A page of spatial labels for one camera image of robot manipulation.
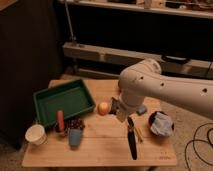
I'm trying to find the dark red grape bunch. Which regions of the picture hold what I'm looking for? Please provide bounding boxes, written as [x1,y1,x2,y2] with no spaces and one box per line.
[68,119,85,130]

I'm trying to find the orange round fruit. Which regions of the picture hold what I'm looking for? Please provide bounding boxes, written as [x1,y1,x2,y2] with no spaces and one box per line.
[97,102,110,116]

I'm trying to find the green plastic tray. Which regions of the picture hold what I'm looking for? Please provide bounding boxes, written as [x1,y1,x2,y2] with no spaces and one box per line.
[34,79,96,128]

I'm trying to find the blue plastic cup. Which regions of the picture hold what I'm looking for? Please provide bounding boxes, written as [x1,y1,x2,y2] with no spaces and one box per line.
[68,129,82,147]

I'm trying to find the black handle on shelf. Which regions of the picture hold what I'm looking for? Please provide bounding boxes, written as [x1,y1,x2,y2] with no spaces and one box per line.
[161,55,190,64]

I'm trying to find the red carrot toy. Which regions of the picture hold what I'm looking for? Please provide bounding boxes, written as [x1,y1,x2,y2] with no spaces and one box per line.
[57,110,65,132]

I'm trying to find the blue sponge block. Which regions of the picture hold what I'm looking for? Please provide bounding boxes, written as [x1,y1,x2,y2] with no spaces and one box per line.
[136,104,147,116]

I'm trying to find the metal pole stand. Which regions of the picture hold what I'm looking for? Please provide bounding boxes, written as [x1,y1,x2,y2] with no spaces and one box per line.
[64,0,77,46]

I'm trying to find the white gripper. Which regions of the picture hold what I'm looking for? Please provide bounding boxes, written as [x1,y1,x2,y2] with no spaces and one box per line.
[116,103,132,122]

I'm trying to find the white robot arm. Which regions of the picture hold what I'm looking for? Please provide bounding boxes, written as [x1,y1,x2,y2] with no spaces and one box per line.
[117,59,213,122]

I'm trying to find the black handled brush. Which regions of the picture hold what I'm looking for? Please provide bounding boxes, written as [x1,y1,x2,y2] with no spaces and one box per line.
[110,97,138,161]

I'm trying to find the black floor cable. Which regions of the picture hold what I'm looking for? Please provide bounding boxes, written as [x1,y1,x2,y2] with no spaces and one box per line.
[183,122,213,171]

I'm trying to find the wooden tongs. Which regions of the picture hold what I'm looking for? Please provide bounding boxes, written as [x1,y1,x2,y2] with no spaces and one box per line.
[134,126,143,143]

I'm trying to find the white paper cup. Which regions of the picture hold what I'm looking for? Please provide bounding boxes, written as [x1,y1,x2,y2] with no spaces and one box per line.
[25,124,47,145]

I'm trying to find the black bowl with cloth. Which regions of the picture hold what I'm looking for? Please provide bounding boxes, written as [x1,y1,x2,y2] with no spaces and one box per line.
[148,111,174,137]

